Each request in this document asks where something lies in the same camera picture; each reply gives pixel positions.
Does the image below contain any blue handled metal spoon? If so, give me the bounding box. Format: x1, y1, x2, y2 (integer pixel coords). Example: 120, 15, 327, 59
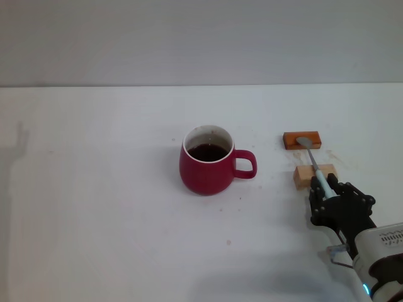
295, 136, 336, 199

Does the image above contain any red ceramic mug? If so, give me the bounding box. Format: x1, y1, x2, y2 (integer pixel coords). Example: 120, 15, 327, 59
179, 124, 258, 196

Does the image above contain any dark orange wooden block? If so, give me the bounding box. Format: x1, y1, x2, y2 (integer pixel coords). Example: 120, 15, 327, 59
282, 131, 323, 152

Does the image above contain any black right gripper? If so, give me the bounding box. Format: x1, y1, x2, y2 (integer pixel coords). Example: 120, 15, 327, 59
308, 172, 378, 249

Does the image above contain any light wooden arch block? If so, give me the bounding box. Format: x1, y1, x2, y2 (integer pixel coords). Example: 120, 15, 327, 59
293, 164, 338, 191

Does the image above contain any dark coffee liquid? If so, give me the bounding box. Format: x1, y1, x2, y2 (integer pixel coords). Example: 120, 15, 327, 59
188, 143, 230, 163

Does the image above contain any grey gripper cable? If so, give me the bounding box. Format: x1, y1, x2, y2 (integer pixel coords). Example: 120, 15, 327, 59
326, 242, 354, 270

